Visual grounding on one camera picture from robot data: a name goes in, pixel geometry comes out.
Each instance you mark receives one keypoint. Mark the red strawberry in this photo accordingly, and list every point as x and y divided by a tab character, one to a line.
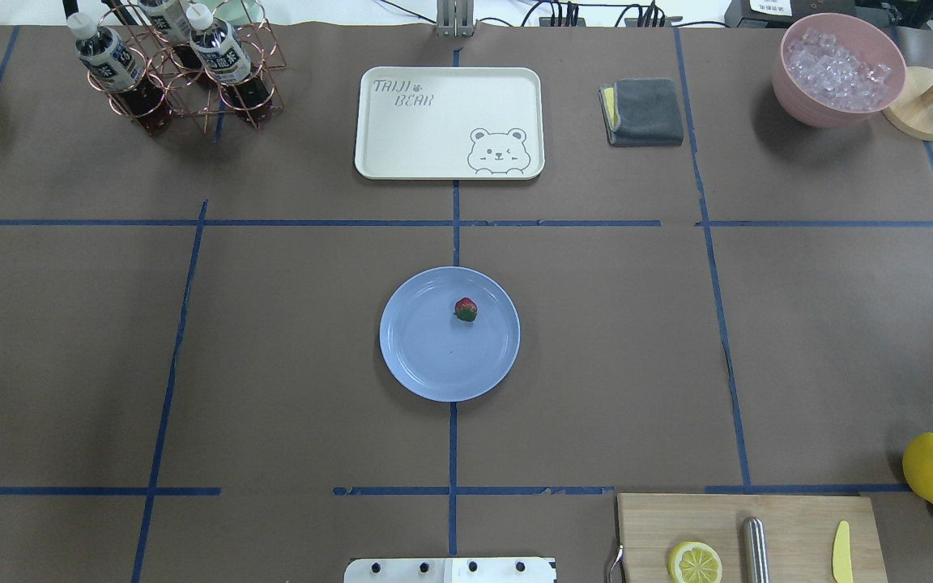
466	309

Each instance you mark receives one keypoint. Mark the blue plate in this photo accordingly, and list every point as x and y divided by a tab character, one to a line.
438	357

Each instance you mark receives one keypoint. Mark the wooden stand round base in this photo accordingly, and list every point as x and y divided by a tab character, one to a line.
932	101

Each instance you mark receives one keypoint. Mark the pink bowl of ice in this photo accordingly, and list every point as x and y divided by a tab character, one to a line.
834	70

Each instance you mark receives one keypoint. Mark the grey folded cloth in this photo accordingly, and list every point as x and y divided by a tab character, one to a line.
641	113

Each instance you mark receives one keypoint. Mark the yellow plastic knife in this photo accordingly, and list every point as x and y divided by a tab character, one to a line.
842	570

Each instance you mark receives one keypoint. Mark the half lemon slice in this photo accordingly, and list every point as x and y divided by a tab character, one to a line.
694	561

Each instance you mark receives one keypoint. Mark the cream bear tray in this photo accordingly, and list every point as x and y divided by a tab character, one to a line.
449	123

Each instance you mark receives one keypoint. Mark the mint green bowl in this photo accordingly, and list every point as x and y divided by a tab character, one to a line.
240	13

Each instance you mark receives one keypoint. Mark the tea bottle right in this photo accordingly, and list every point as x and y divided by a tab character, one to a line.
216	45

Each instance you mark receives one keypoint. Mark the tea bottle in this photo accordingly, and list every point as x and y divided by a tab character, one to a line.
216	45
169	18
119	73

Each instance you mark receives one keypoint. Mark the tea bottle lower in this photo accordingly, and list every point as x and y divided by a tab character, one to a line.
169	18

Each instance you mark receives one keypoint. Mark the tea bottle left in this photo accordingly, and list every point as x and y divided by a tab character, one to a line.
119	73

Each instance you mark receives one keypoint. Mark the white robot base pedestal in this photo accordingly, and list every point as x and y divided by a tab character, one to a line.
452	569

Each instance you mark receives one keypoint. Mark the copper wire bottle rack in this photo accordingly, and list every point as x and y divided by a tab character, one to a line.
188	87

